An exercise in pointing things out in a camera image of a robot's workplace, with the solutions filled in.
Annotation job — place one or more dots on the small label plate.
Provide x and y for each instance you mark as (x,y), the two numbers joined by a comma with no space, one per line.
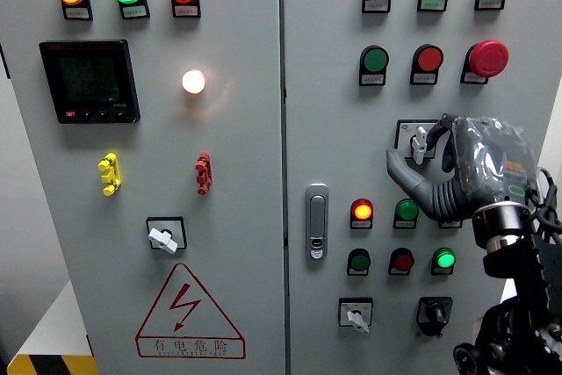
(358,273)
(451,225)
(441,272)
(405,224)
(134,11)
(423,78)
(376,5)
(433,4)
(77,12)
(361,225)
(488,3)
(373,79)
(474,78)
(186,10)
(397,273)

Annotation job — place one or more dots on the small green round lamp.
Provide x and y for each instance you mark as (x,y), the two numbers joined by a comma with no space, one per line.
(406,210)
(444,258)

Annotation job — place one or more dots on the large red stop button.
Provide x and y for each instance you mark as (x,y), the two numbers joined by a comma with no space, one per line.
(488,58)

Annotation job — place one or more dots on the small red push button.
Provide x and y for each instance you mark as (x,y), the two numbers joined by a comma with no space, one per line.
(402,261)

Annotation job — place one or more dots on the small red round lamp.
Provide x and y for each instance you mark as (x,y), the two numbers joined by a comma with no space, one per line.
(362,210)

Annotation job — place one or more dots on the pale grey cabinet door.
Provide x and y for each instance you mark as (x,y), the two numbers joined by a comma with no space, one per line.
(246,173)
(333,129)

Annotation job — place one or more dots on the small green push button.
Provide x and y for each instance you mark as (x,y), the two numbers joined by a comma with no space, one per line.
(360,261)

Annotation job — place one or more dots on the silver door lock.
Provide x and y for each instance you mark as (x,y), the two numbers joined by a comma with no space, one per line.
(317,221)

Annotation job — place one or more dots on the white round lamp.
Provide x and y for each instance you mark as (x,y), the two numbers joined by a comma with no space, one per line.
(193,81)

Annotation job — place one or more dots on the red warning triangle sign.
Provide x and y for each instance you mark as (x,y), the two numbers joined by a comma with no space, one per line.
(189,344)

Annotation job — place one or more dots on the black display meter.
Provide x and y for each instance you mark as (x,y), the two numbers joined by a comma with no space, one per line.
(89,81)

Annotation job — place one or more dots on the black yellow striped tape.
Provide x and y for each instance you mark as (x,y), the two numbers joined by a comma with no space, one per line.
(44,365)

